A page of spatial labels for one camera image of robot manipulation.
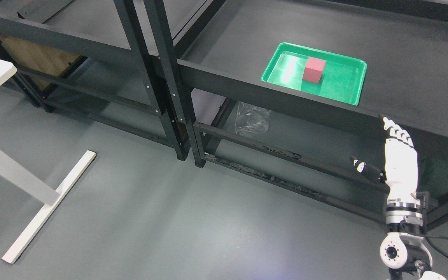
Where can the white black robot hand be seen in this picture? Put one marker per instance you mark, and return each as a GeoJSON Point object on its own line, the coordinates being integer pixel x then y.
{"type": "Point", "coordinates": [400, 172]}

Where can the pink block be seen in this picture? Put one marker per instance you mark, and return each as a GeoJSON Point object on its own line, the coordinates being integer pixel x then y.
{"type": "Point", "coordinates": [313, 70]}

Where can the green tray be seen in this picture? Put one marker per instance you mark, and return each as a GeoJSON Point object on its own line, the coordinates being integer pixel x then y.
{"type": "Point", "coordinates": [342, 79]}

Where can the black right metal shelf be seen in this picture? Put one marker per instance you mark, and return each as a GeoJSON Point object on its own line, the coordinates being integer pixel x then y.
{"type": "Point", "coordinates": [286, 90]}

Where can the black metal shelf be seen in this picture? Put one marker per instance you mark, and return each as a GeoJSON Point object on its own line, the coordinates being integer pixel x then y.
{"type": "Point", "coordinates": [130, 79]}
{"type": "Point", "coordinates": [286, 90]}

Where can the black left metal shelf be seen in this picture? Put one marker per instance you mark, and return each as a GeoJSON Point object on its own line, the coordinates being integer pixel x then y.
{"type": "Point", "coordinates": [130, 79]}

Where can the clear plastic bag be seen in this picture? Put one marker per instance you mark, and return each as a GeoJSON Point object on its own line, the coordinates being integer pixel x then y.
{"type": "Point", "coordinates": [251, 119]}

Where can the wooden box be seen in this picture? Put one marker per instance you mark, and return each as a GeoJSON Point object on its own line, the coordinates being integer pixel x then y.
{"type": "Point", "coordinates": [38, 57]}

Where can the white desk with leg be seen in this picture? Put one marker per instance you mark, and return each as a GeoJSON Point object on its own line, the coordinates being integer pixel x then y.
{"type": "Point", "coordinates": [25, 180]}

